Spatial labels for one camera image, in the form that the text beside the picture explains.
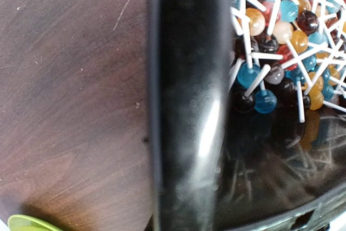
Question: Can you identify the black three-compartment candy tray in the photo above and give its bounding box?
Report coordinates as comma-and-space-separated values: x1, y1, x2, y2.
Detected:
147, 0, 345, 230

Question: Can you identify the green plate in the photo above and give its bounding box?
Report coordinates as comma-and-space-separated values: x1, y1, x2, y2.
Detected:
8, 214, 62, 231

